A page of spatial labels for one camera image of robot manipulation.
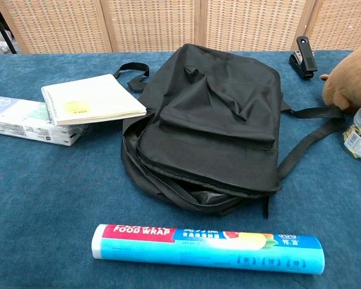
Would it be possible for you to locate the black clip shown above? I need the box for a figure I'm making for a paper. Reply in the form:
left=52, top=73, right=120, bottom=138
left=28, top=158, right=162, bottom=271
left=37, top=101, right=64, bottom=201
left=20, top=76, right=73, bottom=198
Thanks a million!
left=289, top=36, right=318, bottom=80

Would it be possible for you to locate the wrapped tissue multipack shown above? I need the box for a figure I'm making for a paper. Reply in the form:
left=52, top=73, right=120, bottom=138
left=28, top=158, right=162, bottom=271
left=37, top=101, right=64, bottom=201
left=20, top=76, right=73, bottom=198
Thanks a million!
left=0, top=95, right=90, bottom=147

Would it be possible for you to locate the blue tablecloth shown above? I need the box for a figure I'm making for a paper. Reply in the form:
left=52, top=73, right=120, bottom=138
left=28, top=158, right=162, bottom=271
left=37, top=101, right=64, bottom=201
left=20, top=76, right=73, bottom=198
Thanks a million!
left=0, top=49, right=361, bottom=289

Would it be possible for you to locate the blue plastic food wrap roll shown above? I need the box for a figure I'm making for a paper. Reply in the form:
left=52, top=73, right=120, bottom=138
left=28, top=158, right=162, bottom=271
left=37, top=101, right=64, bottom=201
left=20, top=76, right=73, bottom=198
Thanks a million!
left=91, top=223, right=326, bottom=276

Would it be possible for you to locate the black tripod stand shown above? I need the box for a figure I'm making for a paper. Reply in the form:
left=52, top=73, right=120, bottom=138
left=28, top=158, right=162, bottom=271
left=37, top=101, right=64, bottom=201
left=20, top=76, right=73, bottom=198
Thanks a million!
left=0, top=0, right=18, bottom=55

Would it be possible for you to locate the brown plush toy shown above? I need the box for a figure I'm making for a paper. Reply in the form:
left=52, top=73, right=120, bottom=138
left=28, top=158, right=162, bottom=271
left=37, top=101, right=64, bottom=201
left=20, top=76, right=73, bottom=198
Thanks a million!
left=319, top=40, right=361, bottom=114

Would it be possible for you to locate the wicker folding screen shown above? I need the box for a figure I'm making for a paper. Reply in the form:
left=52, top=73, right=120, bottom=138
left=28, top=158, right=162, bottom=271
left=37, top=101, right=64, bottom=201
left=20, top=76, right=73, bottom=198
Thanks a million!
left=0, top=0, right=361, bottom=54

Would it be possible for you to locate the white spiral notebook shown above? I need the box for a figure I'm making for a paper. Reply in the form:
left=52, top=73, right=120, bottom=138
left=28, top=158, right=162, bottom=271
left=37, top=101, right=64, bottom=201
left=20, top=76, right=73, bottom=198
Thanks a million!
left=40, top=73, right=147, bottom=126

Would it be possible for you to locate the black backpack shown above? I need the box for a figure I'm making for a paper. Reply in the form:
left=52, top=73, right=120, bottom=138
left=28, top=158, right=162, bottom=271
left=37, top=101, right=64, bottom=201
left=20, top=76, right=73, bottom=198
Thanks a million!
left=113, top=43, right=347, bottom=220

